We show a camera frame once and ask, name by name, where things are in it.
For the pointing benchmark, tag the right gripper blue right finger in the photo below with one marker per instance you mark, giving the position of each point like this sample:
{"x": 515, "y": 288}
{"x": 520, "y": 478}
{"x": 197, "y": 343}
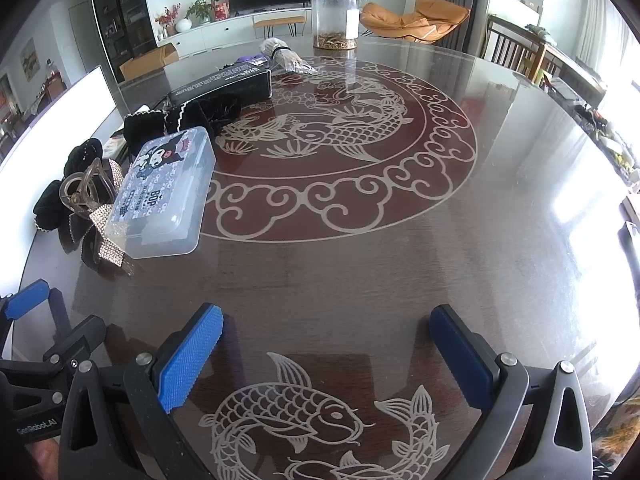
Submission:
{"x": 495, "y": 384}

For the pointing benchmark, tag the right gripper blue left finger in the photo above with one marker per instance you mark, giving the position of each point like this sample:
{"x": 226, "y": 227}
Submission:
{"x": 158, "y": 383}

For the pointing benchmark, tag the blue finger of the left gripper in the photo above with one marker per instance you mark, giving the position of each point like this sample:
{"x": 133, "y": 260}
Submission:
{"x": 78, "y": 345}
{"x": 16, "y": 305}

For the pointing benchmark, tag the rhinestone bow hair clip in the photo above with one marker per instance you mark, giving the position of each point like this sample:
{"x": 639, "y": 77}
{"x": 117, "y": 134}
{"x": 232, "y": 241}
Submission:
{"x": 106, "y": 250}

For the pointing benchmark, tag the black velvet scrunchie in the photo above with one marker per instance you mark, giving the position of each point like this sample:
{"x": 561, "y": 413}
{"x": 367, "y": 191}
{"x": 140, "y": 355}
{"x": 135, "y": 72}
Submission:
{"x": 49, "y": 211}

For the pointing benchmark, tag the clear hair claw clip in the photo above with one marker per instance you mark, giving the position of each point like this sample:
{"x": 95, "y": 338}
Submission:
{"x": 86, "y": 191}

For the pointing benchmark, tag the clear Kuromi plastic box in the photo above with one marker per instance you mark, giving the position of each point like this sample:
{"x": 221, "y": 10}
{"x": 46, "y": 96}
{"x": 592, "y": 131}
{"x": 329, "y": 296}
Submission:
{"x": 159, "y": 209}

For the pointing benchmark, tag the black odor bar box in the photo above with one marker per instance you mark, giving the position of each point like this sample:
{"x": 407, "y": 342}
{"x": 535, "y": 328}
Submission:
{"x": 249, "y": 83}

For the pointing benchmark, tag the purple toy wand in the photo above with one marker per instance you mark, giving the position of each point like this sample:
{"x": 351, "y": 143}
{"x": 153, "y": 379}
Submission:
{"x": 256, "y": 60}

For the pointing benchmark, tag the white storage box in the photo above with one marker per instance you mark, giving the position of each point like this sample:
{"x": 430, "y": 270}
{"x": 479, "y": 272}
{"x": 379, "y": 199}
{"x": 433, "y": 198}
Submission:
{"x": 38, "y": 157}

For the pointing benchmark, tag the cardboard box on floor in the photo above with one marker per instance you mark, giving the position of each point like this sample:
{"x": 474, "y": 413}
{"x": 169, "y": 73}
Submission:
{"x": 146, "y": 63}

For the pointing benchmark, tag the dark display cabinet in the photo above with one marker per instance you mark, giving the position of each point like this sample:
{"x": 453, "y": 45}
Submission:
{"x": 125, "y": 29}

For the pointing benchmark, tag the red flower vase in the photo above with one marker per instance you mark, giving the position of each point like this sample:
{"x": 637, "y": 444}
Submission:
{"x": 168, "y": 19}

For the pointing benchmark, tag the white TV cabinet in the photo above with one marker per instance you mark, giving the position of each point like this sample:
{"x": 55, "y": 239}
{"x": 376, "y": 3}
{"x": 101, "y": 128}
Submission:
{"x": 231, "y": 32}

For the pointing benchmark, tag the wooden dining chair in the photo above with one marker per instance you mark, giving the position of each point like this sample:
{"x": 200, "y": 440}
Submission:
{"x": 519, "y": 49}

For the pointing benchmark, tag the leafy plant beside flowers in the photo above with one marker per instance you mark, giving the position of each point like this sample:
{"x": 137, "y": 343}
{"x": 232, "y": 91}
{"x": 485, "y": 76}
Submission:
{"x": 201, "y": 11}

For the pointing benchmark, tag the small wooden bench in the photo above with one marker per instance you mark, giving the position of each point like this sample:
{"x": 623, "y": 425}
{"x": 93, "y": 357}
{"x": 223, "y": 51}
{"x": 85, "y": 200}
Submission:
{"x": 294, "y": 24}

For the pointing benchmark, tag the orange lounge chair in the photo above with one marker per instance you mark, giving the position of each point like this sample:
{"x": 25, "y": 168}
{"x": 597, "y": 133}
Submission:
{"x": 430, "y": 21}

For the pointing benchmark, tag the clear plastic food jar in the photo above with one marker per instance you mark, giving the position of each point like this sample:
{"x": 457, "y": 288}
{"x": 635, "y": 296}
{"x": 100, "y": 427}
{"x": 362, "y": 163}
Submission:
{"x": 335, "y": 24}

